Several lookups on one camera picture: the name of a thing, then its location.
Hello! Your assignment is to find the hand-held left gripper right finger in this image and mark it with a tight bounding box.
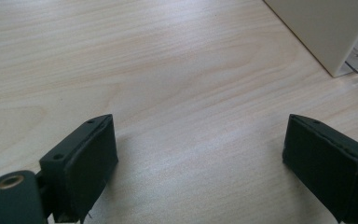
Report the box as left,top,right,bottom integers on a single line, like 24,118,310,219
282,113,358,224

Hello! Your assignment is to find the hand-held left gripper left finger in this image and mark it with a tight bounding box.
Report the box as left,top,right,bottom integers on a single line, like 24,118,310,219
38,113,119,224

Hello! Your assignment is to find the beige box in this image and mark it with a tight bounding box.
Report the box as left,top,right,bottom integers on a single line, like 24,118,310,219
263,0,358,78

